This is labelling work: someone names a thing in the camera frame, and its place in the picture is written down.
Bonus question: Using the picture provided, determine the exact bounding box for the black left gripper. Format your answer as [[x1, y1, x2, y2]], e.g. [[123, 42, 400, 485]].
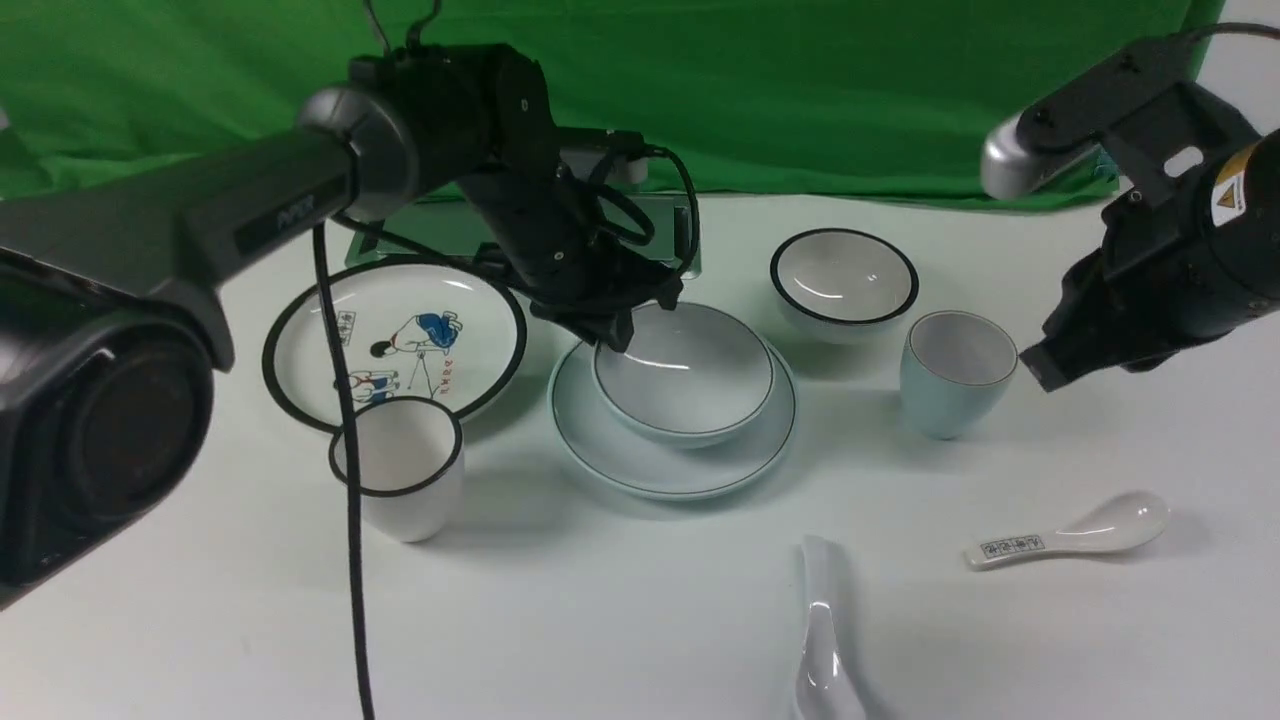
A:
[[348, 42, 691, 354]]

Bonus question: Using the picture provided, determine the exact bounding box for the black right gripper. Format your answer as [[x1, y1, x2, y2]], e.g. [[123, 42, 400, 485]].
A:
[[1019, 140, 1279, 393]]

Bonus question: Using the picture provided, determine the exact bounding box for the pale blue bowl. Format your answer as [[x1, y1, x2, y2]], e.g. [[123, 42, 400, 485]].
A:
[[590, 302, 781, 448]]

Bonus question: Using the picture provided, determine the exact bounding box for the pale blue cup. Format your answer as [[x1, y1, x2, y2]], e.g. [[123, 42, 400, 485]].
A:
[[900, 310, 1019, 439]]

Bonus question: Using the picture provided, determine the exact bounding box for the plain white ceramic spoon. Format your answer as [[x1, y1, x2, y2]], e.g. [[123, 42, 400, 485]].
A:
[[792, 536, 867, 719]]

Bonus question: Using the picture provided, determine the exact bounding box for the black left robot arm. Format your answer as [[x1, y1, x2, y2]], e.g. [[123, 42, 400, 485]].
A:
[[1, 38, 698, 606]]

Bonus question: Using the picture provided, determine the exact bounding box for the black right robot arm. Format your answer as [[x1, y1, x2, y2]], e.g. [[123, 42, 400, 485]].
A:
[[1020, 133, 1279, 392]]

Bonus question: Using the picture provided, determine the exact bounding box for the pale blue plate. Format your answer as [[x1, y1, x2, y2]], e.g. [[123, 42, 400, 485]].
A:
[[547, 343, 799, 502]]

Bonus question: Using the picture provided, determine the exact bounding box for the white illustrated black-rimmed plate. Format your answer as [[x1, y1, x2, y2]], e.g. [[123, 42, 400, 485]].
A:
[[261, 258, 529, 433]]

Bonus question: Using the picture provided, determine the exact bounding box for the white black-rimmed small bowl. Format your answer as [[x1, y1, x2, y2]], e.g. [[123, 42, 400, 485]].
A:
[[769, 228, 922, 346]]

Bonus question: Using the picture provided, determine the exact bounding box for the white black-rimmed bicycle cup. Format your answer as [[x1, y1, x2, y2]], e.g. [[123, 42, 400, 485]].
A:
[[353, 396, 465, 543]]

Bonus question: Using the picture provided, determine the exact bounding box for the green backdrop cloth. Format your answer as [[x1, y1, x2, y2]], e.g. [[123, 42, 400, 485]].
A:
[[1, 1, 1222, 208]]

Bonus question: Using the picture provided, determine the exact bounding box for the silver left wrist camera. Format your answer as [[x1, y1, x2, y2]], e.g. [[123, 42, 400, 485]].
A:
[[557, 127, 649, 192]]

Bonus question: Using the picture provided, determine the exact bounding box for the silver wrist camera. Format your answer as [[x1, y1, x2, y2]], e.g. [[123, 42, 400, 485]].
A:
[[557, 127, 649, 192], [980, 36, 1261, 201]]

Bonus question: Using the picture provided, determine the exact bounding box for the white printed-handle spoon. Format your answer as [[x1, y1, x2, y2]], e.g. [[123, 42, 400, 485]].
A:
[[963, 491, 1172, 571]]

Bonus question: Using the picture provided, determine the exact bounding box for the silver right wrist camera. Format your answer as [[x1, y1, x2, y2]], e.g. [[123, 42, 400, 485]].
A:
[[980, 36, 1261, 201]]

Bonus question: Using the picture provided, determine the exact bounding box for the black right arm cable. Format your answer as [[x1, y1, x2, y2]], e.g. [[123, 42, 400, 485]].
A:
[[1175, 20, 1280, 46]]

